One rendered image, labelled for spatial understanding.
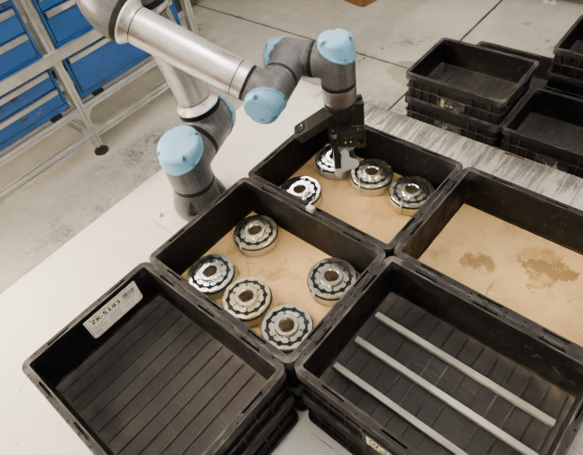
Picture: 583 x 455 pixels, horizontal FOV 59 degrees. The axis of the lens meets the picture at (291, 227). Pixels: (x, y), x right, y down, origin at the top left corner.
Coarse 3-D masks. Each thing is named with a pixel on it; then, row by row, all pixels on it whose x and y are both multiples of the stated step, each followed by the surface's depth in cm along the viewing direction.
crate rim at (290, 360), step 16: (224, 192) 116; (272, 192) 114; (208, 208) 113; (304, 208) 110; (192, 224) 111; (336, 224) 105; (176, 240) 109; (352, 240) 102; (384, 256) 98; (368, 272) 97; (192, 288) 99; (352, 288) 95; (208, 304) 96; (336, 304) 93; (240, 320) 93; (320, 320) 91; (272, 352) 88; (288, 368) 88
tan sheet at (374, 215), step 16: (320, 176) 130; (400, 176) 126; (336, 192) 125; (352, 192) 125; (320, 208) 123; (336, 208) 122; (352, 208) 121; (368, 208) 121; (384, 208) 120; (352, 224) 118; (368, 224) 117; (384, 224) 117; (400, 224) 116; (384, 240) 114
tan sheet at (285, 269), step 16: (224, 240) 120; (288, 240) 117; (240, 256) 116; (272, 256) 115; (288, 256) 114; (304, 256) 114; (320, 256) 113; (240, 272) 113; (256, 272) 112; (272, 272) 112; (288, 272) 111; (304, 272) 111; (272, 288) 109; (288, 288) 109; (304, 288) 108; (304, 304) 105; (320, 304) 105
